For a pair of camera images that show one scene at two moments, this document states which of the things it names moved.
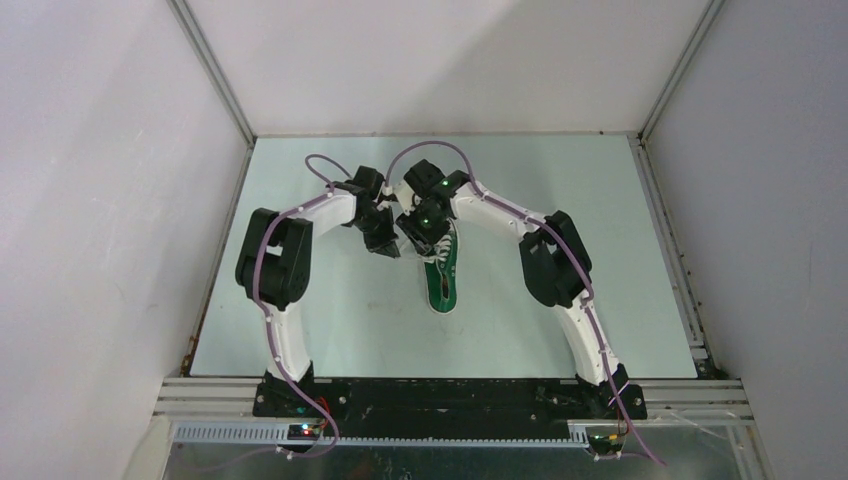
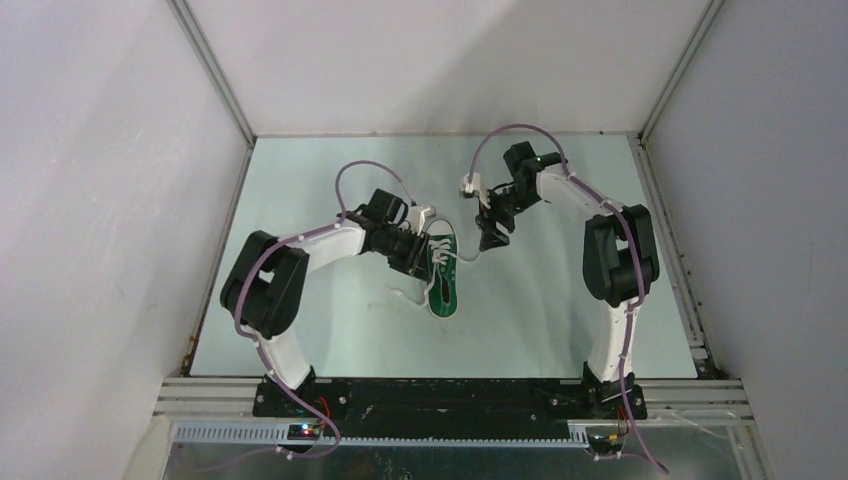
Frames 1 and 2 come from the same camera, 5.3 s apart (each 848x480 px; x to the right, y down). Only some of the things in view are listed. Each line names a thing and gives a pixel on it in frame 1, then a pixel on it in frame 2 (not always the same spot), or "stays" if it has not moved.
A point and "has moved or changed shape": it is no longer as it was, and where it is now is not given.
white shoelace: [441, 249] has moved or changed shape
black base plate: [422, 408] stays
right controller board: [605, 444] stays
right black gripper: [421, 241] → [493, 216]
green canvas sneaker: [441, 270] stays
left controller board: [308, 432] stays
